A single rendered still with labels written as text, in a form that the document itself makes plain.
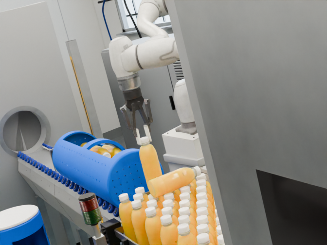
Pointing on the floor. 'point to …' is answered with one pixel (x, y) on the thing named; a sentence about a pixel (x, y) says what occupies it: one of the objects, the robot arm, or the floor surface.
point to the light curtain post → (83, 88)
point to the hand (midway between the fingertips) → (142, 135)
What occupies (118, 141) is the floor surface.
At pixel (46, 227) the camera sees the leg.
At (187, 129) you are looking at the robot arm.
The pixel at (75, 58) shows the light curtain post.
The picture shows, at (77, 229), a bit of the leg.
